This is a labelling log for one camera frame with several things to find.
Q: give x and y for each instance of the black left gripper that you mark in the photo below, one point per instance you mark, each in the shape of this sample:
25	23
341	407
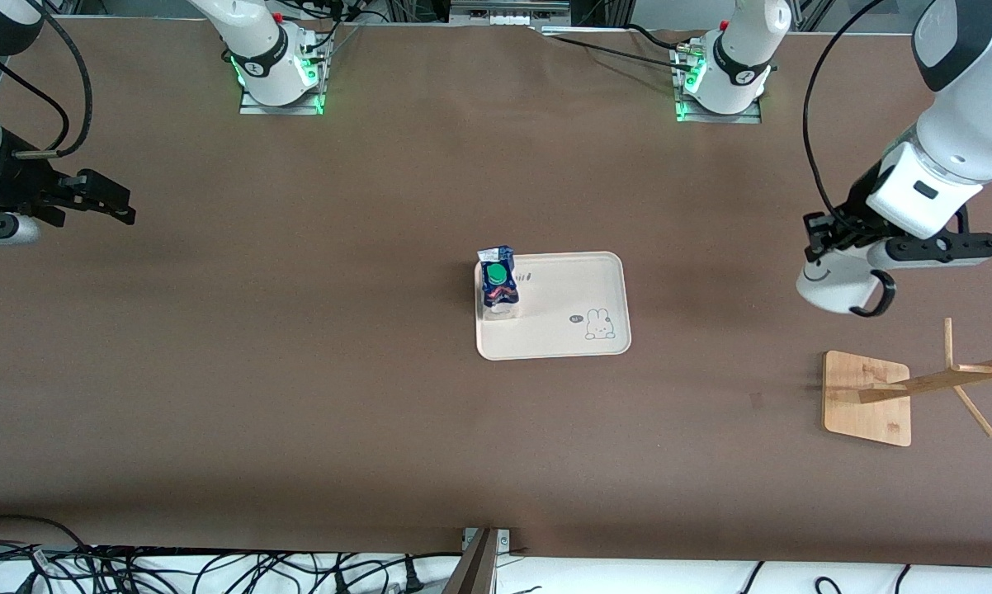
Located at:
857	202

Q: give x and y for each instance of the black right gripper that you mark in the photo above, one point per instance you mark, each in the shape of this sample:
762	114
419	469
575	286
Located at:
19	186

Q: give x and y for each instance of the white smiley face mug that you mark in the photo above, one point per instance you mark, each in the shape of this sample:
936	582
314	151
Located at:
834	285

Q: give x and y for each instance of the blue white milk carton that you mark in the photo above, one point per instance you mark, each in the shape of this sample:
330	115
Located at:
498	285

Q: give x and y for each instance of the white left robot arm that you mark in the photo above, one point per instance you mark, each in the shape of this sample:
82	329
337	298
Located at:
958	124

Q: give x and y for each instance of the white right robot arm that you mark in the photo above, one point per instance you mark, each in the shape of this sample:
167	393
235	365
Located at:
265	49

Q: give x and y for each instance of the cream rabbit print tray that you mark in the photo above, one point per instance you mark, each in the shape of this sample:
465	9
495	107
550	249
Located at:
562	330

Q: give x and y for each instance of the wooden mug rack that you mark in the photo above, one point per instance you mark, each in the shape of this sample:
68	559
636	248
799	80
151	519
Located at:
863	408

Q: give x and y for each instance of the brown table cover sheet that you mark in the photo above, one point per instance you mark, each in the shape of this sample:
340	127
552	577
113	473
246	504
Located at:
215	454

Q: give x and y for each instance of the grey power strip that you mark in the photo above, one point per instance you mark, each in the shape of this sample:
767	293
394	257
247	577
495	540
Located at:
504	18

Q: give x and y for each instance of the dark metal beam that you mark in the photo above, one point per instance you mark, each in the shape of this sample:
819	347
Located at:
475	569

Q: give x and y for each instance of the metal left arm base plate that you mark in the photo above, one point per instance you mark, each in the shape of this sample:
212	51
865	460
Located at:
752	118

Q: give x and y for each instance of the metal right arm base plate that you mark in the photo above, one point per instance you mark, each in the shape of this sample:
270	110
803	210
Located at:
252	108

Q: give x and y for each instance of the small silver metal bracket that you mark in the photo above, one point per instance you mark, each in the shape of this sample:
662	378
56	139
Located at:
505	540

